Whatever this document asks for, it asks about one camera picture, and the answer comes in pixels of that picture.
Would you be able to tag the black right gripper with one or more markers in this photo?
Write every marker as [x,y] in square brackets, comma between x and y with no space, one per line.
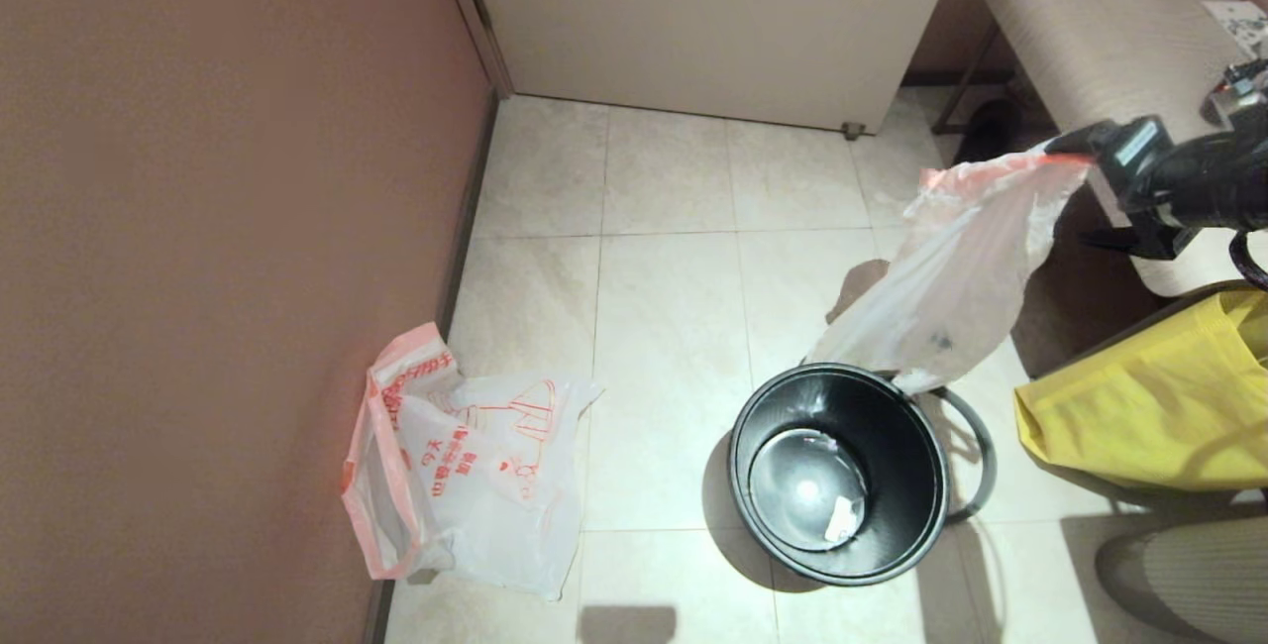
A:
[1189,183]

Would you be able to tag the white red-printed trash bag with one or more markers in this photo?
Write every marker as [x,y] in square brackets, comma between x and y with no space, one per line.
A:
[475,485]
[961,277]

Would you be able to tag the yellow fabric bag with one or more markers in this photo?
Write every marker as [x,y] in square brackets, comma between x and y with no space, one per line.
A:
[1139,416]

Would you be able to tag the black round trash bin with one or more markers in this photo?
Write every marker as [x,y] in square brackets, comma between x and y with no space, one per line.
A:
[892,446]

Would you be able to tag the black slipper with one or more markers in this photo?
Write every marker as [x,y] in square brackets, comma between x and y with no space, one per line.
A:
[991,129]

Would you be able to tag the light woodgrain desk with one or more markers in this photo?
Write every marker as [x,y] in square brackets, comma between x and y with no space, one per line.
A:
[1100,40]

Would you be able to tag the white leaflet with blue print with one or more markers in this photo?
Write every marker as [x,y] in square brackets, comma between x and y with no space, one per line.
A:
[1240,22]

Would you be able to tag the small metal door stop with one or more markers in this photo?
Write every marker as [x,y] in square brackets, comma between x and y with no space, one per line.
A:
[850,132]

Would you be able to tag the small white litter scrap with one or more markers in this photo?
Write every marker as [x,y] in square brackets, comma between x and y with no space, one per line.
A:
[844,517]

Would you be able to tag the white door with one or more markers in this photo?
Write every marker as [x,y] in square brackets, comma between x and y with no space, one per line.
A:
[713,20]

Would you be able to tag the grey skirting board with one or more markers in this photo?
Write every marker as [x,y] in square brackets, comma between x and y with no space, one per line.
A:
[466,218]

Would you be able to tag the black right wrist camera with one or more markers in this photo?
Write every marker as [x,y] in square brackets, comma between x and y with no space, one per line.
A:
[1243,89]

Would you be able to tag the beige door frame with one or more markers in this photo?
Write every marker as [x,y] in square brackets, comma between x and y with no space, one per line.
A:
[474,10]

